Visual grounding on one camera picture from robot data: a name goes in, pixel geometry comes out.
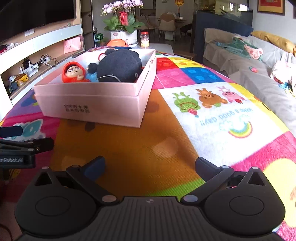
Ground red hooded figure keychain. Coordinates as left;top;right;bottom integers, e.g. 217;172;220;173
62;61;90;83

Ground pink cardboard box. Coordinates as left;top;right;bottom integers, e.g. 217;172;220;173
34;49;157;128

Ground black plush toy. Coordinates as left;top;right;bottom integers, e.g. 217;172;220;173
87;49;142;83

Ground blue white wipes pack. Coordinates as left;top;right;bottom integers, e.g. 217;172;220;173
86;73;99;82

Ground colourful cartoon play mat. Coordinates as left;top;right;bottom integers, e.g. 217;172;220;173
1;48;295;240

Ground white tv shelf unit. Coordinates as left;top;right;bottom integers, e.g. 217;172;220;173
1;21;84;119

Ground pink gift bag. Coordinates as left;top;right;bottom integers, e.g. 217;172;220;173
63;35;84;54

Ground grey covered sofa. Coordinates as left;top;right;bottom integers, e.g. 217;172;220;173
203;28;295;134

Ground black television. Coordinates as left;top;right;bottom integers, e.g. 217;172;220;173
1;0;76;42

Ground pink plush on sofa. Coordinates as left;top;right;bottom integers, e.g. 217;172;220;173
244;44;264;60

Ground green clothes on sofa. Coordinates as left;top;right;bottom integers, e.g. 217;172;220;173
214;37;255;58

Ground orange round bowl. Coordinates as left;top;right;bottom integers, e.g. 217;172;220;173
107;39;128;47

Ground yellow cushion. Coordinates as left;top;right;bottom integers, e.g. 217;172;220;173
251;31;295;55

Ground glass jar red lid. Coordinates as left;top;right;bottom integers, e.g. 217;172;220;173
140;31;149;48

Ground potted pink orchid plant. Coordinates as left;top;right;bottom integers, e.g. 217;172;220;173
101;0;144;46

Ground dining chair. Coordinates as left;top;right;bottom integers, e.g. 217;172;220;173
158;13;176;41

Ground glass fish tank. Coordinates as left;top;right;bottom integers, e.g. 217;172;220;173
194;0;253;26

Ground red framed wall picture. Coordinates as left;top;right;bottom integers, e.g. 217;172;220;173
257;0;285;15

